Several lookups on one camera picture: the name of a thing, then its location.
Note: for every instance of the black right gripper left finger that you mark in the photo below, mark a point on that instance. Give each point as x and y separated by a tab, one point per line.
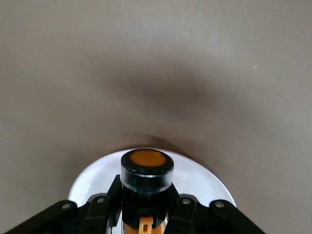
97	214

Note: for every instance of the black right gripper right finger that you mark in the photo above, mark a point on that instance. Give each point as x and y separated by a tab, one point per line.
195	219

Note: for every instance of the orange push-button switch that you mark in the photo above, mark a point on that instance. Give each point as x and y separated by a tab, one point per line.
146	175

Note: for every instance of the pink round plate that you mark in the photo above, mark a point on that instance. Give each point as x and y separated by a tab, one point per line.
97	175

